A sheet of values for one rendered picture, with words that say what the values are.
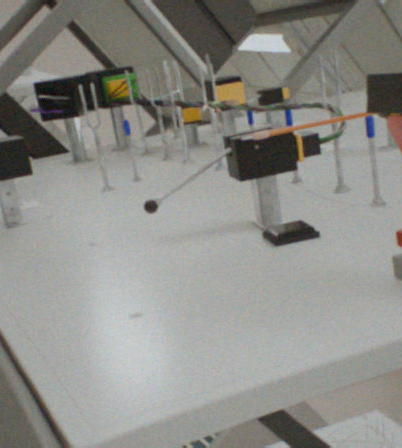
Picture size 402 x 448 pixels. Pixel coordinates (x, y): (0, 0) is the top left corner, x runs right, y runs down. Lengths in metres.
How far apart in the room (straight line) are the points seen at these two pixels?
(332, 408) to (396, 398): 1.05
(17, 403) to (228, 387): 0.12
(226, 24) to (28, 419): 1.47
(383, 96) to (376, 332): 0.16
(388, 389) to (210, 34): 10.24
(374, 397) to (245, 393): 11.30
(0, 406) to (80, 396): 0.05
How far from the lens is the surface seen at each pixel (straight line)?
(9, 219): 0.99
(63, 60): 8.58
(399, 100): 0.54
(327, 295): 0.56
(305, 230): 0.70
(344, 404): 11.47
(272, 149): 0.74
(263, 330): 0.51
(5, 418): 0.48
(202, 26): 1.83
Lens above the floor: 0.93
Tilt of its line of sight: 9 degrees up
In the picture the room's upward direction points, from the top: 41 degrees clockwise
